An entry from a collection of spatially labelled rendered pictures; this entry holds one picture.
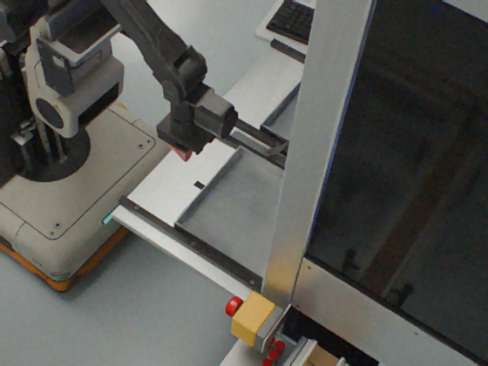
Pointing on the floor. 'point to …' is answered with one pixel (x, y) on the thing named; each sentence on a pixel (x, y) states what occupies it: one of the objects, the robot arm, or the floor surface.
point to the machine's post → (314, 138)
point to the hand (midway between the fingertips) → (186, 157)
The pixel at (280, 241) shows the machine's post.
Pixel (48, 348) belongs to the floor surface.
